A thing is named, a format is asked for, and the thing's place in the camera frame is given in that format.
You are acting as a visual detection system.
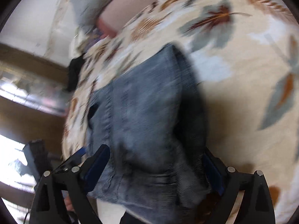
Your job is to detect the leaf pattern beige blanket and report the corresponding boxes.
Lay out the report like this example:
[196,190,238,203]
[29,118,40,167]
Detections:
[62,0,298,223]

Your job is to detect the person left hand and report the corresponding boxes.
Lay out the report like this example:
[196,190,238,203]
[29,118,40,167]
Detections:
[64,196,75,211]

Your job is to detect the glass panel wooden door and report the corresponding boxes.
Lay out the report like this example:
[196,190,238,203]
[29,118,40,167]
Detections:
[0,41,70,206]

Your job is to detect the blue denim pants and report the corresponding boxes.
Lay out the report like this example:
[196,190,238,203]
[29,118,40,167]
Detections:
[87,43,210,223]

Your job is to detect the black cloth beside sofa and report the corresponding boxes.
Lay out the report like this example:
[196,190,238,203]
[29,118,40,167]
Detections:
[66,54,85,92]

